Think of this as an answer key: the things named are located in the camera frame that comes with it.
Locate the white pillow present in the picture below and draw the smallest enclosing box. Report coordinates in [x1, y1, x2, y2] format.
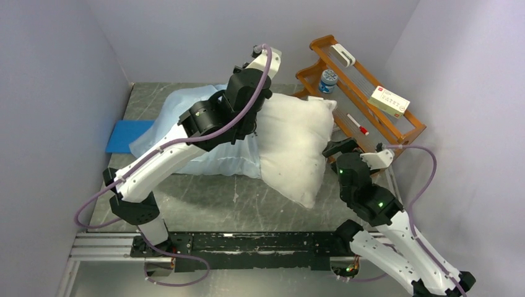
[256, 93, 337, 209]

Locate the light blue pillowcase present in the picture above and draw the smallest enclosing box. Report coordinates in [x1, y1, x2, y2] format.
[129, 84, 261, 179]

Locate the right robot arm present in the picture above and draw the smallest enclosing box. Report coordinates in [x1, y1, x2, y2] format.
[322, 137, 476, 296]

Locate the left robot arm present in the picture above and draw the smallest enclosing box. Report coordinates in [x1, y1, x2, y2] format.
[103, 68, 272, 257]

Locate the red white marker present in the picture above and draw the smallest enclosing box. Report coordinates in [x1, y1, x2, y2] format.
[346, 113, 369, 136]

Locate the orange wooden shelf rack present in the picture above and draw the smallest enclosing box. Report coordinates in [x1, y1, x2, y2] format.
[293, 35, 426, 153]

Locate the white medicine box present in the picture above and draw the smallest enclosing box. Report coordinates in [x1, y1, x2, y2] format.
[367, 85, 410, 118]

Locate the blue white jar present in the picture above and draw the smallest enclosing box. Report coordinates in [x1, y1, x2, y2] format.
[318, 69, 339, 94]

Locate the white rectangular device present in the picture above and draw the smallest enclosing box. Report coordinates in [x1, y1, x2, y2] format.
[329, 43, 356, 68]

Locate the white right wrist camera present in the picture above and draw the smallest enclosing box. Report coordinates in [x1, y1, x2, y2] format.
[360, 143, 395, 170]

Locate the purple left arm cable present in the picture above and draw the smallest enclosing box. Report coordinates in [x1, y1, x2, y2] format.
[74, 43, 274, 230]

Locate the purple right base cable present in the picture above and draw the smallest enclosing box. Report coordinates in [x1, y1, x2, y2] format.
[336, 256, 388, 283]

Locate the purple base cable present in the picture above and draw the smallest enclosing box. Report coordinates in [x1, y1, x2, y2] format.
[336, 256, 388, 283]
[139, 233, 210, 288]

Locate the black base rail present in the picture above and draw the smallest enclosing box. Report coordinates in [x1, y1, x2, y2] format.
[157, 231, 354, 272]

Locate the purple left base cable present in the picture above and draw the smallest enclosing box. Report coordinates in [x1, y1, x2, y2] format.
[139, 233, 210, 288]

